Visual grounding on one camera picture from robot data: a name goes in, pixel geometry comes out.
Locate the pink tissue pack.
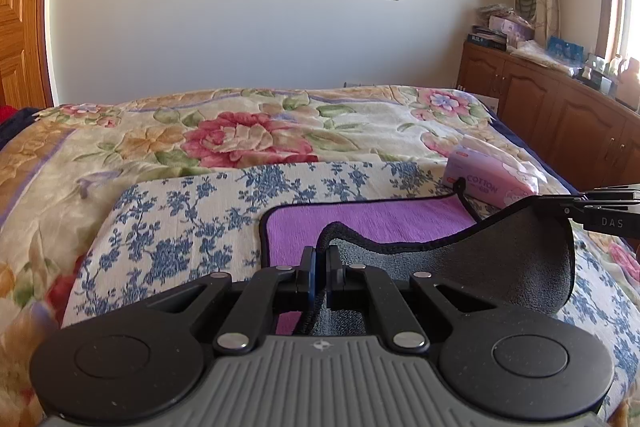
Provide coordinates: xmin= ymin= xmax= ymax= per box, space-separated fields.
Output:
xmin=442 ymin=134 xmax=549 ymax=210

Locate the group of small bottles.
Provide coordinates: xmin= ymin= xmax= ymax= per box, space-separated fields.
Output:
xmin=577 ymin=53 xmax=640 ymax=100

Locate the wooden cabinet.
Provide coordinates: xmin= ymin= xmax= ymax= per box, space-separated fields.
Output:
xmin=457 ymin=42 xmax=640 ymax=208

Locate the blue picture box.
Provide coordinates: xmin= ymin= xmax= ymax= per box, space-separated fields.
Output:
xmin=547 ymin=36 xmax=587 ymax=64

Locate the dark blue cloth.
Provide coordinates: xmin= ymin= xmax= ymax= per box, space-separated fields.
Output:
xmin=0 ymin=106 xmax=48 ymax=150

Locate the floral bed blanket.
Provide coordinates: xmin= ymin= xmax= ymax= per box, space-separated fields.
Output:
xmin=0 ymin=84 xmax=640 ymax=427

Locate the wooden door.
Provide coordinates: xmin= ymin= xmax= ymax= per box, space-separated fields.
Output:
xmin=0 ymin=0 xmax=57 ymax=108

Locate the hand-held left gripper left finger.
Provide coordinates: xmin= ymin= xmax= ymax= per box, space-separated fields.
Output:
xmin=146 ymin=246 xmax=319 ymax=355

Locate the green round fan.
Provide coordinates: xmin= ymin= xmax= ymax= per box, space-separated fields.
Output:
xmin=515 ymin=0 xmax=539 ymax=26

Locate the purple and grey towel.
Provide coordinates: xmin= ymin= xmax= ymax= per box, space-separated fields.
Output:
xmin=259 ymin=194 xmax=576 ymax=338

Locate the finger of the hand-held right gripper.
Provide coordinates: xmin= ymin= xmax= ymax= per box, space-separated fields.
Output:
xmin=538 ymin=193 xmax=589 ymax=221

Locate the pile of boxes and packets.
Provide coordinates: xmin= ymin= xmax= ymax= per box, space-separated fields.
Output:
xmin=466 ymin=3 xmax=538 ymax=52

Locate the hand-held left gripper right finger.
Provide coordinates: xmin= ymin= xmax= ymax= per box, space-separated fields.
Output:
xmin=326 ymin=245 xmax=496 ymax=352

